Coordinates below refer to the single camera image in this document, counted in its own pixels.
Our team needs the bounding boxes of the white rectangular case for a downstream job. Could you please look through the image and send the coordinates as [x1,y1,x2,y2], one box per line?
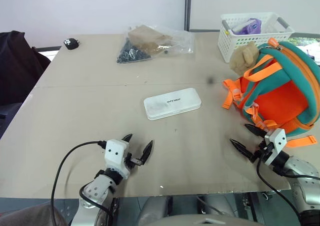
[143,87,203,121]

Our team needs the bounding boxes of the dark vertical partition post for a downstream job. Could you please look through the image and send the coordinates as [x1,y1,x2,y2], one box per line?
[184,0,193,32]

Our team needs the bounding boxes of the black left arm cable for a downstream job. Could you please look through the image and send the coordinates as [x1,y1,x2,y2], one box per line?
[50,140,112,226]

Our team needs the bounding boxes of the beige plush toy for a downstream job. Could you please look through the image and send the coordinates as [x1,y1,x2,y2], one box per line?
[229,41,262,76]

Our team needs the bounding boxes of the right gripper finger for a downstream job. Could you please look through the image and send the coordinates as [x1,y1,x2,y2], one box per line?
[229,138,257,163]
[244,123,266,137]

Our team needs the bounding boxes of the purple packet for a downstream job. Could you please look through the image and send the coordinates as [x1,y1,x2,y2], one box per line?
[231,18,262,36]

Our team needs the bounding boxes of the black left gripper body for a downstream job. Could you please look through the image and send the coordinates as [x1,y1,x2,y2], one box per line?
[123,152,143,173]

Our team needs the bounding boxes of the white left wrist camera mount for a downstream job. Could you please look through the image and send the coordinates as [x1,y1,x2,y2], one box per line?
[104,139,131,179]

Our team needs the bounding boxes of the black chair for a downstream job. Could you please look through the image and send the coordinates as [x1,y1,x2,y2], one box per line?
[0,30,52,106]

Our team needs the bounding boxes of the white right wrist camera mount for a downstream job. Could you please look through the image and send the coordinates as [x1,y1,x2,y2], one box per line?
[264,128,287,166]

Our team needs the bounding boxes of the small black white-dotted object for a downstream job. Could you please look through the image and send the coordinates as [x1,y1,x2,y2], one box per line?
[63,38,81,51]

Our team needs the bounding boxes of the white perforated plastic basket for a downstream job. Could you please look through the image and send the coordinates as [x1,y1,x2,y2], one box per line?
[216,12,296,64]

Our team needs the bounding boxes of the orange and teal backpack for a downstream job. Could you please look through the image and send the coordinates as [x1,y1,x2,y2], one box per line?
[221,37,320,148]

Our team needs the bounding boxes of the silver robot torso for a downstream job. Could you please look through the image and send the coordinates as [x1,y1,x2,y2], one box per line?
[138,195,266,226]

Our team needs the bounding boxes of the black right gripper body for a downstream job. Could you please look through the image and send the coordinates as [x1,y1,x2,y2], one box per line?
[252,140,275,163]

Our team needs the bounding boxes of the clear plastic bag with parts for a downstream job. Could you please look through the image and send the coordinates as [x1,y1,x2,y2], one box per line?
[115,23,196,65]

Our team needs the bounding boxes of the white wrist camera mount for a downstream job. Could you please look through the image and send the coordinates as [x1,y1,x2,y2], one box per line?
[104,139,131,179]
[264,128,287,166]

